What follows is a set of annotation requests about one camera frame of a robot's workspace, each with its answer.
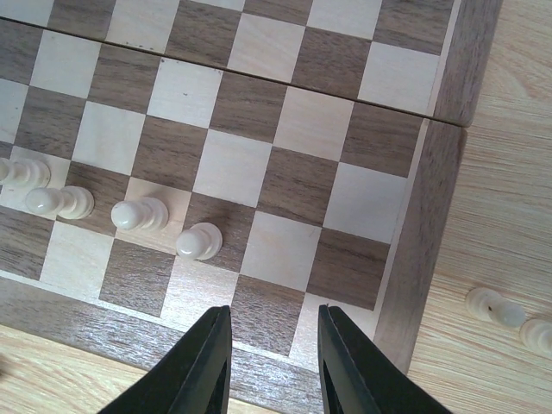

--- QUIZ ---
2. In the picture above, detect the white pawn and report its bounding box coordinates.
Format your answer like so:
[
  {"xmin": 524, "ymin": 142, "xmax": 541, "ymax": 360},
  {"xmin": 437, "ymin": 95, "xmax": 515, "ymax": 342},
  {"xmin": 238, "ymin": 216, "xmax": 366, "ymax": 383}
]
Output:
[
  {"xmin": 176, "ymin": 223, "xmax": 223, "ymax": 260},
  {"xmin": 1, "ymin": 158, "xmax": 51, "ymax": 189},
  {"xmin": 110, "ymin": 197, "xmax": 169, "ymax": 231},
  {"xmin": 25, "ymin": 185, "xmax": 95, "ymax": 220}
]

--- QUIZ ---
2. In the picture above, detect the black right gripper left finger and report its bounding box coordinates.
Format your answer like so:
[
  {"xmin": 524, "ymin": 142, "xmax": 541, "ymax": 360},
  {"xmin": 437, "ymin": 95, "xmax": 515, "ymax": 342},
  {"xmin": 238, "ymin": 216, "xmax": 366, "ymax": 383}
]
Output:
[{"xmin": 101, "ymin": 305, "xmax": 232, "ymax": 413}]

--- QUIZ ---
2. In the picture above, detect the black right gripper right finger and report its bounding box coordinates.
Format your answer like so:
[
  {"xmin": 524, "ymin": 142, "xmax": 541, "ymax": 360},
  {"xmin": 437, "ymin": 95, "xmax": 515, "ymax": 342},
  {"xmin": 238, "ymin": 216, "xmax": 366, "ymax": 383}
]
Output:
[{"xmin": 317, "ymin": 305, "xmax": 449, "ymax": 413}]

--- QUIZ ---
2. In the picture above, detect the white chess piece on table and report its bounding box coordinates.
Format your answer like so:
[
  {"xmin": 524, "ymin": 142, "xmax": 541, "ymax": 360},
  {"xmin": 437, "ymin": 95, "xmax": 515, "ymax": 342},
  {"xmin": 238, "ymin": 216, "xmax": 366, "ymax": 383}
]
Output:
[
  {"xmin": 520, "ymin": 319, "xmax": 552, "ymax": 357},
  {"xmin": 465, "ymin": 287, "xmax": 526, "ymax": 329}
]

